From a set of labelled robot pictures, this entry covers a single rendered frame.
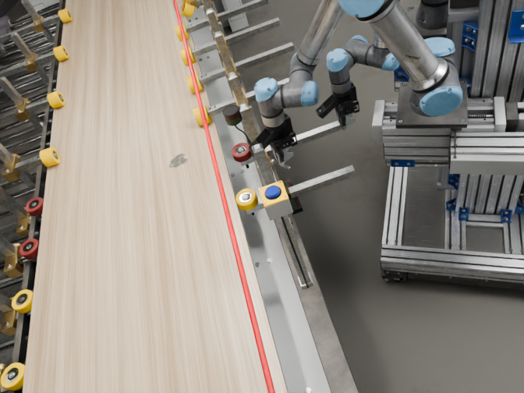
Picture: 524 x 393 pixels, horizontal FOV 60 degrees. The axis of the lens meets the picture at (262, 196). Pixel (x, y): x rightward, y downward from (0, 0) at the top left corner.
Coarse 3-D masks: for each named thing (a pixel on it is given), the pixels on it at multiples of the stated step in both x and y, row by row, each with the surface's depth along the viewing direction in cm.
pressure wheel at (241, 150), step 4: (236, 144) 187; (240, 144) 186; (244, 144) 186; (248, 144) 185; (232, 148) 186; (236, 148) 186; (240, 148) 184; (244, 148) 185; (248, 148) 184; (232, 152) 185; (236, 152) 184; (240, 152) 184; (244, 152) 183; (248, 152) 183; (236, 156) 183; (240, 156) 182; (244, 156) 182; (248, 156) 183; (236, 160) 185; (240, 160) 184; (244, 160) 184
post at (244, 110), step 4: (244, 104) 164; (240, 108) 164; (244, 108) 164; (248, 108) 164; (240, 112) 164; (244, 112) 164; (248, 112) 165; (244, 116) 166; (248, 116) 166; (244, 120) 167; (248, 120) 167; (252, 120) 168; (248, 124) 169; (252, 124) 169; (248, 128) 170; (252, 128) 170; (248, 132) 171; (252, 132) 172; (256, 132) 172; (252, 136) 173; (256, 136) 174; (252, 140) 175
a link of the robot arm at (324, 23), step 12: (324, 0) 129; (336, 0) 127; (324, 12) 131; (336, 12) 130; (312, 24) 136; (324, 24) 133; (336, 24) 133; (312, 36) 137; (324, 36) 136; (300, 48) 143; (312, 48) 140; (324, 48) 141; (300, 60) 144; (312, 60) 143; (312, 72) 148
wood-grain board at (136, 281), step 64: (128, 0) 300; (64, 64) 267; (128, 64) 249; (64, 128) 226; (128, 128) 213; (192, 128) 202; (64, 192) 196; (128, 192) 186; (192, 192) 177; (64, 256) 173; (128, 256) 165; (192, 256) 158; (64, 320) 155; (128, 320) 149; (192, 320) 143; (64, 384) 140; (128, 384) 135; (192, 384) 130; (256, 384) 126
